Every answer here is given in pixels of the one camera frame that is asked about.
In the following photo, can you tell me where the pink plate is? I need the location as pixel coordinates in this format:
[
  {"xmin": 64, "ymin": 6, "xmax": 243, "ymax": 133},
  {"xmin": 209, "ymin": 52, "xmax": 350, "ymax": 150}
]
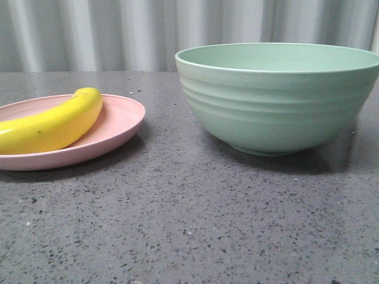
[{"xmin": 1, "ymin": 94, "xmax": 146, "ymax": 171}]

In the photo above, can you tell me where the white pleated curtain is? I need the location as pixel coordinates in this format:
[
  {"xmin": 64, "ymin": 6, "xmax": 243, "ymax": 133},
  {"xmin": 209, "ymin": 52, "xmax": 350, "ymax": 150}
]
[{"xmin": 1, "ymin": 1, "xmax": 378, "ymax": 72}]

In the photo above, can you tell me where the yellow banana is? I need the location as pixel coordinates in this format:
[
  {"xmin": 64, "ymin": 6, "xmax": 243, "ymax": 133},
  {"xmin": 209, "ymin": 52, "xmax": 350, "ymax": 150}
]
[{"xmin": 1, "ymin": 88, "xmax": 103, "ymax": 154}]

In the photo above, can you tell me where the green ribbed bowl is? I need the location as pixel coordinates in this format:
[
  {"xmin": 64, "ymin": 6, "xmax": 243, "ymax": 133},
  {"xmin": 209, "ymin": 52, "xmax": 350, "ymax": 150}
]
[{"xmin": 175, "ymin": 43, "xmax": 378, "ymax": 156}]

